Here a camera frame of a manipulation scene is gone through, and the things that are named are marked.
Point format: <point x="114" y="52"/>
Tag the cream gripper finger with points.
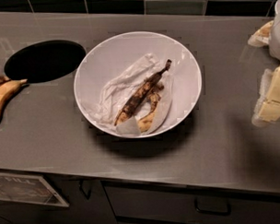
<point x="260" y="37"/>
<point x="267" y="108"/>

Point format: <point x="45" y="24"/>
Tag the brown spotted banana peel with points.
<point x="147" y="91"/>

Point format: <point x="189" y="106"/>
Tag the white ceramic bowl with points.
<point x="111" y="57"/>

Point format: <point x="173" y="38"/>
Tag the yellow banana on counter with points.
<point x="8" y="90"/>

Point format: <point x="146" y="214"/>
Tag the crumpled white paper napkin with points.
<point x="117" y="92"/>

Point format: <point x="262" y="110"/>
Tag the grey cabinet drawer front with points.
<point x="191" y="206"/>

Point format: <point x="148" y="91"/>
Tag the round black counter hole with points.
<point x="45" y="61"/>

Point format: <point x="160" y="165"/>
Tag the framed sign on cabinet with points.
<point x="29" y="189"/>

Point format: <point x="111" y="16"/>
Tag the black drawer handle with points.
<point x="212" y="206"/>

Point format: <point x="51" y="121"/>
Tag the black cabinet door handle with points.
<point x="85" y="188"/>

